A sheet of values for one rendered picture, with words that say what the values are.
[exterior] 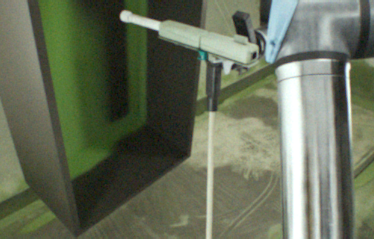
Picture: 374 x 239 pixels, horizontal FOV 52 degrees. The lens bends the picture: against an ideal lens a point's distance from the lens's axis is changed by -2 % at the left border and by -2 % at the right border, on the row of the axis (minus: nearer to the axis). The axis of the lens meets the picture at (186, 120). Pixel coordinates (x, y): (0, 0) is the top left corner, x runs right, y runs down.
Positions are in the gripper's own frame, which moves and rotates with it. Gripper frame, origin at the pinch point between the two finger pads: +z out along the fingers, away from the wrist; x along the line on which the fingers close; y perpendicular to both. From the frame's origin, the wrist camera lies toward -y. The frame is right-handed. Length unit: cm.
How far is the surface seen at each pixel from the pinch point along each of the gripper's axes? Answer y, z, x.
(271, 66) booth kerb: 84, -191, 85
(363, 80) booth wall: 72, -193, 12
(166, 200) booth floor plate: 107, -39, 53
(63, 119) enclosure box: 43, 8, 65
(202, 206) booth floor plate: 105, -47, 35
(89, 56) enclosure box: 19, -5, 61
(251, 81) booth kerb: 90, -167, 88
